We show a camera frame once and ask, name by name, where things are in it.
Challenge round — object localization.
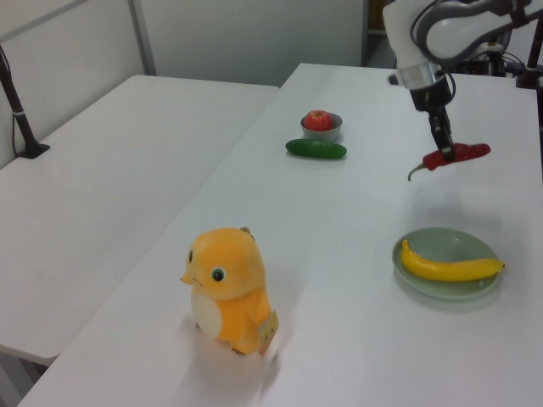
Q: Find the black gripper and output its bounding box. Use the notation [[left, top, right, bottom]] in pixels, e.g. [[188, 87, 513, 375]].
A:
[[409, 72, 456, 162]]

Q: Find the red chili pepper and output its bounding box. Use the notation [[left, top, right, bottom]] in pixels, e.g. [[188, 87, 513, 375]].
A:
[[407, 142, 492, 182]]

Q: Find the green plastic plate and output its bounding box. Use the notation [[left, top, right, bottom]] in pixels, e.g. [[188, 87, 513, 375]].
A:
[[391, 227, 501, 300]]

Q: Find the black electronics box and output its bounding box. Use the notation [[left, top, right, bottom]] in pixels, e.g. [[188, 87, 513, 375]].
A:
[[456, 53, 507, 77]]

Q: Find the small grey bowl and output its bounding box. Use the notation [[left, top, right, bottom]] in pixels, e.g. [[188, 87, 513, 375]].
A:
[[300, 112, 344, 144]]

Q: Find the red apple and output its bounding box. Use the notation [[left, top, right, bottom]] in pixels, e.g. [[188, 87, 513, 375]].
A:
[[304, 109, 333, 132]]

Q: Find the green cucumber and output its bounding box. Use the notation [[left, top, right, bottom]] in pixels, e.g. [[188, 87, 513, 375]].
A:
[[284, 138, 349, 160]]

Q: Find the yellow banana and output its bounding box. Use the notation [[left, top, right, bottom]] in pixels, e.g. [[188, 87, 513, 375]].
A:
[[400, 238, 507, 283]]

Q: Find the wooden cabinet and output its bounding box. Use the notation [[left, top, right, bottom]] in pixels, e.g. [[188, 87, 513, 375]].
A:
[[367, 0, 388, 35]]

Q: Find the orange plush toy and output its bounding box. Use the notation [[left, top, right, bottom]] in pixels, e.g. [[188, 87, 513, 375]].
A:
[[179, 226, 281, 356]]

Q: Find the cardboard toy tag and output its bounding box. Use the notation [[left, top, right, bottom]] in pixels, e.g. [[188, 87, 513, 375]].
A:
[[256, 310, 282, 356]]

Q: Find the white side table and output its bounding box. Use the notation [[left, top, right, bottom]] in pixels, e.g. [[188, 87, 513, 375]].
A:
[[0, 75, 281, 368]]

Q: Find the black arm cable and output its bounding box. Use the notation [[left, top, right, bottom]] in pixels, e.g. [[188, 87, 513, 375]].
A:
[[408, 0, 440, 54]]

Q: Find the black camera stand pole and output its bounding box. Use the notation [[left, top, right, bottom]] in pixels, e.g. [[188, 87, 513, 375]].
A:
[[515, 24, 543, 89], [0, 44, 51, 159]]

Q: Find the grey partition post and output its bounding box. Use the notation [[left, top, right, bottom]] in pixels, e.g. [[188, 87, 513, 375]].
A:
[[128, 0, 157, 77]]

